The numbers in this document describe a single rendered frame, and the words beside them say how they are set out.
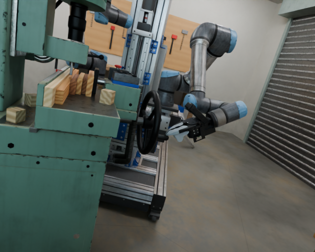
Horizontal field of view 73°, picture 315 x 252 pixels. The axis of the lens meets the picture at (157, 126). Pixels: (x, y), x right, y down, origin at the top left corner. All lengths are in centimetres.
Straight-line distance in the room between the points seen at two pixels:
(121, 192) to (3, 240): 81
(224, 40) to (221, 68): 345
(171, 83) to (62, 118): 95
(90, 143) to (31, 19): 43
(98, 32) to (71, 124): 357
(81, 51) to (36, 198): 52
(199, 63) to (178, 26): 326
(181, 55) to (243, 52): 131
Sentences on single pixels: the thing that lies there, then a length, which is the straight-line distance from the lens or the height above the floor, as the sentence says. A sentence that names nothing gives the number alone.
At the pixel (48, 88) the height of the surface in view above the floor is 95.
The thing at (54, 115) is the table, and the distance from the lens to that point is 60.
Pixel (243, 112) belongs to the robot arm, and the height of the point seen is 96.
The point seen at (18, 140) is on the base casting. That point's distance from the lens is 75.
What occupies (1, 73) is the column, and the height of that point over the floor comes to 93.
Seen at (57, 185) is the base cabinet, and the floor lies 61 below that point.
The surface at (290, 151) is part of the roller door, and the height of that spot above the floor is 30.
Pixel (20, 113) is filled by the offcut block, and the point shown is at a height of 83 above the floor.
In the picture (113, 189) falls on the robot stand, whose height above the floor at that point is 18.
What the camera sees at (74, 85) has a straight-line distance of 78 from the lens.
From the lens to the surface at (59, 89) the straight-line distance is 63.
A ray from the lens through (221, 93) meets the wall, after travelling 473.
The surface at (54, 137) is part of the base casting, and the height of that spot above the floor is 78.
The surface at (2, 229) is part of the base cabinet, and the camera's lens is 94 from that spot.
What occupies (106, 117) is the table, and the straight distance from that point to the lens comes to 60.
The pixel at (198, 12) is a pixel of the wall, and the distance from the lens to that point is 447.
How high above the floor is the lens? 106
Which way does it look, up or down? 16 degrees down
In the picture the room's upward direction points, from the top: 14 degrees clockwise
